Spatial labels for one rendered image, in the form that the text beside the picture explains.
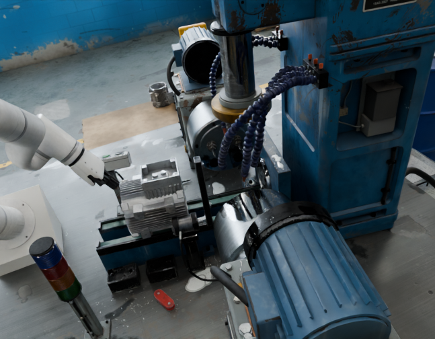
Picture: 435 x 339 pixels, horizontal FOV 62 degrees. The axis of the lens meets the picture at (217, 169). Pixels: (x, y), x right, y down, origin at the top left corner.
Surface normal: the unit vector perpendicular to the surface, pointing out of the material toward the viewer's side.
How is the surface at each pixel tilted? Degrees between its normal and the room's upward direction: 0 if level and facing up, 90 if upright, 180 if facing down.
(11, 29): 90
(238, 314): 0
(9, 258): 45
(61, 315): 0
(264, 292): 0
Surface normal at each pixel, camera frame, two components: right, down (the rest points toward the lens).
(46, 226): 0.18, -0.18
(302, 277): -0.49, -0.64
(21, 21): 0.37, 0.53
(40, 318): -0.13, -0.79
